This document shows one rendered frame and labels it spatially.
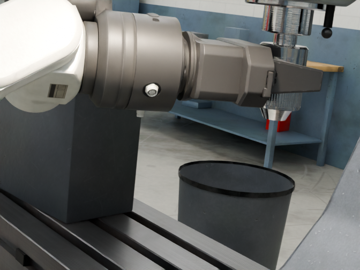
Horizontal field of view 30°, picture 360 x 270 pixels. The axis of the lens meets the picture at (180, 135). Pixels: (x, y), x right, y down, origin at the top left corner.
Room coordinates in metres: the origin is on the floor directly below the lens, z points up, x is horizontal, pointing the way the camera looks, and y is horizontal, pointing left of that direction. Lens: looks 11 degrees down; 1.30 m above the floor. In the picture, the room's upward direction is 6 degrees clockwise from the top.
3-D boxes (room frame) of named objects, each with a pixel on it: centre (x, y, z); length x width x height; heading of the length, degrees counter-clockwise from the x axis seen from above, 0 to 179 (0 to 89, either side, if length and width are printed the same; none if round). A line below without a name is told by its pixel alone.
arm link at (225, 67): (0.63, 0.00, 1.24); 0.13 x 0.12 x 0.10; 15
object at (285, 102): (0.65, -0.09, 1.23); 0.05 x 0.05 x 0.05
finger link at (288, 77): (0.62, -0.10, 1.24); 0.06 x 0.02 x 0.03; 105
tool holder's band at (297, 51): (0.65, -0.09, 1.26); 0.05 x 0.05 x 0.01
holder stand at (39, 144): (0.99, 0.18, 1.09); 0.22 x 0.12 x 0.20; 45
